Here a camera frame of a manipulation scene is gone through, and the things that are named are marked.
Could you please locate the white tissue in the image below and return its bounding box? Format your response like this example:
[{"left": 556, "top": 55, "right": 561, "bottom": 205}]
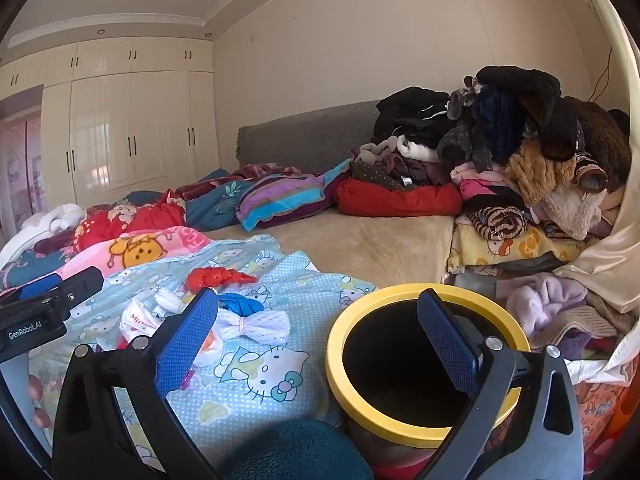
[{"left": 152, "top": 287, "right": 196, "bottom": 316}]

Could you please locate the yellow cartoon blanket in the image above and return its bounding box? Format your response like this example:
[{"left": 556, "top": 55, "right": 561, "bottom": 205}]
[{"left": 446, "top": 220, "right": 596, "bottom": 276}]

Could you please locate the red wall cable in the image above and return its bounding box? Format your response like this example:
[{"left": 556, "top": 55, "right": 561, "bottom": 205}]
[{"left": 590, "top": 47, "right": 613, "bottom": 103}]

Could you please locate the grey headboard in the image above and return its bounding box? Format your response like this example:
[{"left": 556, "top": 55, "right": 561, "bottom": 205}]
[{"left": 235, "top": 100, "right": 383, "bottom": 176}]

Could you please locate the white crumpled cloth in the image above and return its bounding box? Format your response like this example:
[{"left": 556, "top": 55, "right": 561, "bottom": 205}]
[{"left": 565, "top": 335, "right": 636, "bottom": 386}]

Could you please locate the black jacket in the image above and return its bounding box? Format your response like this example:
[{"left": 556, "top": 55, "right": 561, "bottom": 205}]
[{"left": 372, "top": 87, "right": 456, "bottom": 146}]

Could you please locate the dark teal cloth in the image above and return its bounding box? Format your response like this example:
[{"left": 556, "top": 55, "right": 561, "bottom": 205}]
[{"left": 220, "top": 417, "right": 373, "bottom": 480}]

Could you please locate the blue floral quilt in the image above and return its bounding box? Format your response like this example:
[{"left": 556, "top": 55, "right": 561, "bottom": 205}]
[{"left": 125, "top": 169, "right": 256, "bottom": 233}]

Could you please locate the pile of clothes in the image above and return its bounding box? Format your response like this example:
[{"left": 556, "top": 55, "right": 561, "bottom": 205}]
[{"left": 552, "top": 0, "right": 640, "bottom": 316}]

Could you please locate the dark blue fuzzy garment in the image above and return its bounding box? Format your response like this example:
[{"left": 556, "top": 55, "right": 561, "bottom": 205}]
[{"left": 472, "top": 85, "right": 526, "bottom": 161}]

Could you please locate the red padded jacket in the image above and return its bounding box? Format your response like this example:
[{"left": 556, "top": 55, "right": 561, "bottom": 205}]
[{"left": 334, "top": 177, "right": 463, "bottom": 218}]

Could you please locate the grey speckled garment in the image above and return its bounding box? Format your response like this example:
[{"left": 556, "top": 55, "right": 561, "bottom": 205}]
[{"left": 437, "top": 90, "right": 493, "bottom": 171}]

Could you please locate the beige bed sheet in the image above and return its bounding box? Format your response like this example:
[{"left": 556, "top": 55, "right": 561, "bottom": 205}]
[{"left": 207, "top": 207, "right": 458, "bottom": 301}]

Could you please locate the yellow rimmed bin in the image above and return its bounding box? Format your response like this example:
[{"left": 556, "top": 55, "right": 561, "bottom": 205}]
[{"left": 325, "top": 282, "right": 532, "bottom": 480}]

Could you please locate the mauve garment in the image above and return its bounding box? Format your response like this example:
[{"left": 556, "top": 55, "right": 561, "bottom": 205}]
[{"left": 350, "top": 152, "right": 451, "bottom": 191}]

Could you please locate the maroon blanket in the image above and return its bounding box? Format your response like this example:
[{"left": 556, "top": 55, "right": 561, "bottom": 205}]
[{"left": 175, "top": 162, "right": 301, "bottom": 201}]

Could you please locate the white and beige garment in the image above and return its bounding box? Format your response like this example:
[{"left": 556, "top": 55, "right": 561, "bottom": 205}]
[{"left": 357, "top": 135, "right": 441, "bottom": 163}]

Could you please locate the white wrapper with red print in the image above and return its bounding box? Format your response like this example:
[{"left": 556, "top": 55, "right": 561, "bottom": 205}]
[{"left": 119, "top": 297, "right": 163, "bottom": 346}]

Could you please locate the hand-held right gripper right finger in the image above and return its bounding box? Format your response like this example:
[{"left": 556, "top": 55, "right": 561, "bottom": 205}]
[{"left": 415, "top": 289, "right": 584, "bottom": 480}]

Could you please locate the light blue cartoon cat blanket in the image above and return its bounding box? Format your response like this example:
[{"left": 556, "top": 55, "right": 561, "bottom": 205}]
[{"left": 27, "top": 234, "right": 378, "bottom": 471}]

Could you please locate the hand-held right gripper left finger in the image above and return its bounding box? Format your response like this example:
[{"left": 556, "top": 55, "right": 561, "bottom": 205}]
[{"left": 52, "top": 287, "right": 221, "bottom": 480}]

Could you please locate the cream wardrobe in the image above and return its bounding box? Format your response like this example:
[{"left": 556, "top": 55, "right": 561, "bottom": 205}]
[{"left": 0, "top": 37, "right": 221, "bottom": 206}]

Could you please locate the black fleece garment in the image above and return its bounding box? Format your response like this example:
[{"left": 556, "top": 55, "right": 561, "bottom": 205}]
[{"left": 475, "top": 65, "right": 586, "bottom": 161}]

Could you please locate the pink door curtain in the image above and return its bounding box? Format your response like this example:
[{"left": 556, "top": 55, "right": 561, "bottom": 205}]
[{"left": 0, "top": 110, "right": 43, "bottom": 241}]

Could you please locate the orange and white wrapper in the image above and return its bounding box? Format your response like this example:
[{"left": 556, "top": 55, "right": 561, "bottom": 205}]
[{"left": 192, "top": 330, "right": 224, "bottom": 368}]

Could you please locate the pink blanket with yellow bear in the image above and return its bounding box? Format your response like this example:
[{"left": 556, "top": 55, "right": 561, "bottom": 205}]
[{"left": 55, "top": 225, "right": 213, "bottom": 281}]

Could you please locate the tan fleece garment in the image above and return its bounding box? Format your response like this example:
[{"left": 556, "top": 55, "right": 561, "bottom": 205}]
[{"left": 505, "top": 140, "right": 576, "bottom": 206}]

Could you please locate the red floral cloth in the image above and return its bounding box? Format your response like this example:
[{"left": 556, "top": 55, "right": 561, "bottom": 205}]
[{"left": 72, "top": 192, "right": 188, "bottom": 256}]

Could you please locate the tiger striped cloth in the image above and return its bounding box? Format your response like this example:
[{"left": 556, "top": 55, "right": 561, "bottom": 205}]
[{"left": 470, "top": 207, "right": 531, "bottom": 241}]

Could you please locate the lavender fleece cloth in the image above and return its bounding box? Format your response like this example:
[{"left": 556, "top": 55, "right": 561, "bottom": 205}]
[{"left": 506, "top": 272, "right": 588, "bottom": 341}]

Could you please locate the pink garment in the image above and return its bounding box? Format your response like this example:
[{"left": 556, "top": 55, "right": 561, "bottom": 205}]
[{"left": 450, "top": 162, "right": 521, "bottom": 201}]

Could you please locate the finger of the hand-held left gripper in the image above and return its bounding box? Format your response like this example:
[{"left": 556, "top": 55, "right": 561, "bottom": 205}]
[
  {"left": 10, "top": 274, "right": 63, "bottom": 302},
  {"left": 55, "top": 266, "right": 105, "bottom": 319}
]

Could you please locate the navy printed blanket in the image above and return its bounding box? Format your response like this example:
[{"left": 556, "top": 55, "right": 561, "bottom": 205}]
[{"left": 0, "top": 250, "right": 66, "bottom": 291}]

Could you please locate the person's left hand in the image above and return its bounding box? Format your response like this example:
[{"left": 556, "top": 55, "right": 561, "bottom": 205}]
[{"left": 26, "top": 374, "right": 52, "bottom": 430}]

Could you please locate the purple striped blanket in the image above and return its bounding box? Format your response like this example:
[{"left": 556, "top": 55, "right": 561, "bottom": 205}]
[{"left": 235, "top": 157, "right": 353, "bottom": 233}]

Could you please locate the cream plush cloth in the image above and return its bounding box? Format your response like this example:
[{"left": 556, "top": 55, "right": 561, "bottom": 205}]
[{"left": 542, "top": 185, "right": 603, "bottom": 241}]

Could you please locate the orange floral cloth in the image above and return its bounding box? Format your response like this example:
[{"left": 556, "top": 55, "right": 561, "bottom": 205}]
[{"left": 570, "top": 375, "right": 640, "bottom": 471}]

